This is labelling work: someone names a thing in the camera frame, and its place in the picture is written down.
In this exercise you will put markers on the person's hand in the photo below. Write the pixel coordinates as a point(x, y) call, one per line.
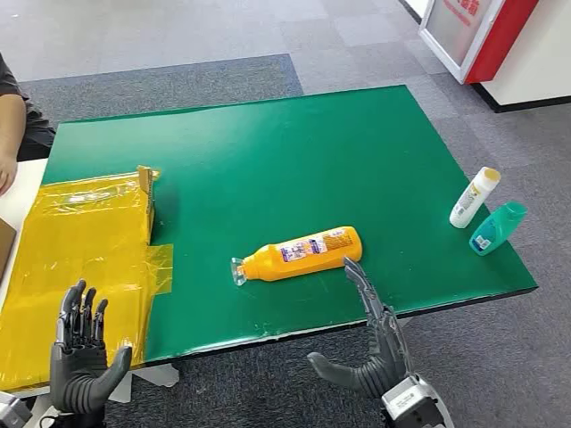
point(5, 172)

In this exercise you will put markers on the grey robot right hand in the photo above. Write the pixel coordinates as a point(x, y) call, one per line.
point(386, 348)

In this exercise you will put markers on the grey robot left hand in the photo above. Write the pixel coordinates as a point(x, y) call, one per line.
point(78, 378)

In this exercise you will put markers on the orange bottle with clear cap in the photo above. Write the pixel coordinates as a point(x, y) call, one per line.
point(303, 255)

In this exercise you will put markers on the person's forearm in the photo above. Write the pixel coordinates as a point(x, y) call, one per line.
point(11, 124)

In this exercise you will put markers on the white bottle with yellow cap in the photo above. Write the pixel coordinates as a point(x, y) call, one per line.
point(468, 204)

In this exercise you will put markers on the teal plastic bottle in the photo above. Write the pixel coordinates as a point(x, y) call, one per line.
point(495, 228)

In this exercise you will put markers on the person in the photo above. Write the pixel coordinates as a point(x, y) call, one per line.
point(33, 127)

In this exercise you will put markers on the brown cardboard piece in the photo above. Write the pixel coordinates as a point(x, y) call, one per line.
point(5, 248)

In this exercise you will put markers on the yellow film wrapped cardboard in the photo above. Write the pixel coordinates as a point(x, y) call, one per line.
point(80, 248)

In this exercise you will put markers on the green table mat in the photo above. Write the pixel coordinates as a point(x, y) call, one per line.
point(290, 165)

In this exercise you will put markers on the white framed red sign box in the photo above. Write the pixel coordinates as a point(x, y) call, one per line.
point(459, 32)

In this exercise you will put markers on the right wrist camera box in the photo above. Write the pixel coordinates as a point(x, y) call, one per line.
point(410, 403)

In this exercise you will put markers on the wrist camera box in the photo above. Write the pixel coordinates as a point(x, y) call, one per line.
point(410, 403)
point(11, 412)

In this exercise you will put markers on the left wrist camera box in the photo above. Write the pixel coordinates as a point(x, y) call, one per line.
point(11, 412)

